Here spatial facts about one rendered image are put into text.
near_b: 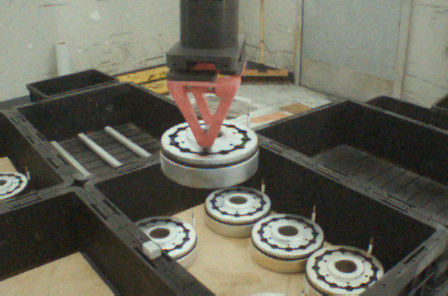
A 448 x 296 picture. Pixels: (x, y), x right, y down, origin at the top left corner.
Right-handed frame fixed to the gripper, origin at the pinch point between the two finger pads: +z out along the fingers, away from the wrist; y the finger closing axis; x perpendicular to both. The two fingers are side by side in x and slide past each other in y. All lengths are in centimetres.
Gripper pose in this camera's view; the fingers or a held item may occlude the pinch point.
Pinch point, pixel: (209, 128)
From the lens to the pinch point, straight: 49.5
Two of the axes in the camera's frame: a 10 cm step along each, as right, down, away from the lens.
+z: -0.1, 9.2, 3.9
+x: 9.9, 0.6, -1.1
